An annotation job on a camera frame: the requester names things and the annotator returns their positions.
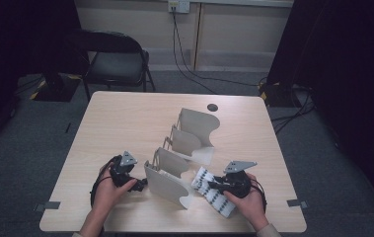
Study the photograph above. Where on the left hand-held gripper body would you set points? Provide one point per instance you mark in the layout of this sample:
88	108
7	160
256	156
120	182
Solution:
122	171

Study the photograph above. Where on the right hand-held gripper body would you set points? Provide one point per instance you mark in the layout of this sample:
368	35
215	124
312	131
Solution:
237	184

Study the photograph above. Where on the white cloth with black pattern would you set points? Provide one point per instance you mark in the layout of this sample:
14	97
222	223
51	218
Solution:
215	197

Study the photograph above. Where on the white expandable divider rack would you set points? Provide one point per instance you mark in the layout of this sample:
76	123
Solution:
194	131

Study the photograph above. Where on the person's right hand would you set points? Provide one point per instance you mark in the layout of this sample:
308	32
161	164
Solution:
248	205

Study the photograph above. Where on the person's left hand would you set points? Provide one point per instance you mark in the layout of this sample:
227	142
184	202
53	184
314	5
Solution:
109	197

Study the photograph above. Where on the grey tape strip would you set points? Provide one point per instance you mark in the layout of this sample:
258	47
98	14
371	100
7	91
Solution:
48	206
297	203

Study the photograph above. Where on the black stand base with striped tape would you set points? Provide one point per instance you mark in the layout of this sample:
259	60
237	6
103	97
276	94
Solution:
56	89

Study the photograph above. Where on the black folding chair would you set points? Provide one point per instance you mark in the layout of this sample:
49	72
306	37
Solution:
115	65

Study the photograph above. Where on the dark curtain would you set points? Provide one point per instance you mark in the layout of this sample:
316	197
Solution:
349	82

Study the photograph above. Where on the white wall socket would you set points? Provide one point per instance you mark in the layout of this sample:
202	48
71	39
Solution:
179	6

